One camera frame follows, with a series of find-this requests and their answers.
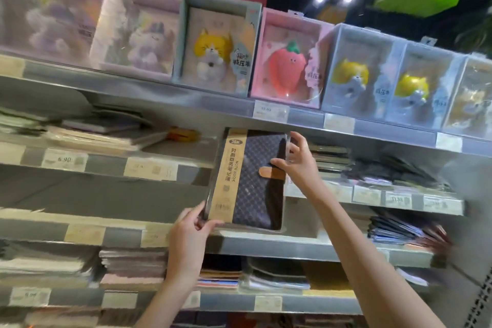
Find person's left hand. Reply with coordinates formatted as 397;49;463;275
165;201;225;282

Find person's right hand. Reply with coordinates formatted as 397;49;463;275
270;131;328;202

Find dark checked notebook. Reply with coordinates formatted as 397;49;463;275
202;127;295;233

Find person's right forearm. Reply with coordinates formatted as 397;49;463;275
311;186;447;328

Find person's left forearm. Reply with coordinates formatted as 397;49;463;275
132;273;205;328

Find stack of grey notebooks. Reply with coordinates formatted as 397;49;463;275
309;143;353;173

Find stack of colourful notebooks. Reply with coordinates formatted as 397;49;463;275
197;255;243;290

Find shelf price labels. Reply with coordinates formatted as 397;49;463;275
0;56;464;314

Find grey metal shelf board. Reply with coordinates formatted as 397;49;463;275
0;141;214;187
0;285;364;315
0;208;447;269
0;54;492;158
284;177;466;217

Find stack of clear wrapped notebooks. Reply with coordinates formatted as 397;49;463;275
241;257;312;292

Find stack of pink notebooks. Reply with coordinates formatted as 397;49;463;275
99;249;168;291

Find orange small item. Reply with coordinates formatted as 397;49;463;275
167;127;201;143

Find pink strawberry toy box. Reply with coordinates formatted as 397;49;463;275
250;7;335;110

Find pile of dark notebooks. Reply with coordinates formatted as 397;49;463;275
345;154;452;192

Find pale blue cat toy box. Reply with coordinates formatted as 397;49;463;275
321;23;406;123
384;41;468;131

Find brown yellow notebook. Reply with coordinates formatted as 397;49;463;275
303;262;355;294

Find teal cat toy box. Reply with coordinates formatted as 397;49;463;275
172;0;263;99

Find pile of blue notebooks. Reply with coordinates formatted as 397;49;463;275
367;212;453;254

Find pile of pale notebooks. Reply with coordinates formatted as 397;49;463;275
0;104;170;156

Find stack of white notebooks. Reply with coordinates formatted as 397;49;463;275
0;240;101;288

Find purple bunny toy box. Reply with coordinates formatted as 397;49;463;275
89;0;182;83

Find clear brown toy box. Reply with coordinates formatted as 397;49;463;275
442;53;492;141

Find perforated shelf upright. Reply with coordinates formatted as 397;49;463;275
463;265;492;328

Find large purple plush toy box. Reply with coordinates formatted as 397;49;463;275
0;0;107;68

